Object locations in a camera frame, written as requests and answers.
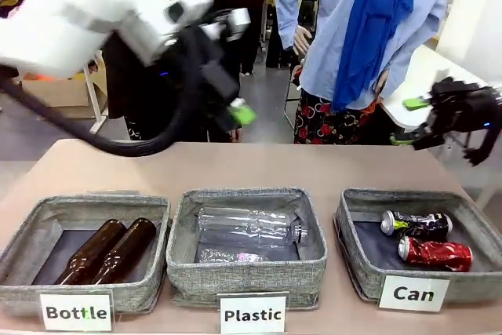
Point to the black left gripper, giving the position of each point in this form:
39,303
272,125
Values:
213,76

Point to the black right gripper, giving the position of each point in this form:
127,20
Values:
463,109

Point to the crushed black Pepsi can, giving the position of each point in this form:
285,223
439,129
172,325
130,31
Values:
417,223

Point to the crushed red can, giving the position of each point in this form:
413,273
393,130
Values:
437,254

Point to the crushed clear plastic bottle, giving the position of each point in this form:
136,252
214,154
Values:
231,255

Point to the brown glass bottle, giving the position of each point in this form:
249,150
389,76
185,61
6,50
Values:
125,250
92,250

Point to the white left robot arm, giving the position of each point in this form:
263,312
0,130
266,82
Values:
86,9

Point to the grey basket labelled Can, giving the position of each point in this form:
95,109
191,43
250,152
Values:
478,225

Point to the grey basket labelled Plastic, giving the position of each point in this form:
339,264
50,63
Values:
247,276

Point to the white Can label sign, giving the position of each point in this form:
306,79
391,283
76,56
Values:
413,293

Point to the grey basket labelled Bottle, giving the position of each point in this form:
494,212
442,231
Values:
31,233

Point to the white side table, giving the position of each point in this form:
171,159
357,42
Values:
412,80

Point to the floral black red skirt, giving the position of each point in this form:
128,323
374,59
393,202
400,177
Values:
325,123

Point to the mannequin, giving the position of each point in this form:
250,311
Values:
301,41

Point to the person in black cardigan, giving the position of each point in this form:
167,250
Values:
129,111

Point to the blue scarf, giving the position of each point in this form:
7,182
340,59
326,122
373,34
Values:
376,17

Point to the light blue shirt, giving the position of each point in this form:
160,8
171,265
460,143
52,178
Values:
325,17

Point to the white table with legs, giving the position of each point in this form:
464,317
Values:
94,99

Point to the cardboard box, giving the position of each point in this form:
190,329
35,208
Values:
66,93

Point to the white Plastic label sign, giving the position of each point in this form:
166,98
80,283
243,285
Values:
253,314

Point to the white Bottle label sign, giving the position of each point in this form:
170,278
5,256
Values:
75,312

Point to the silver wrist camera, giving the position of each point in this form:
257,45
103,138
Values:
235,23

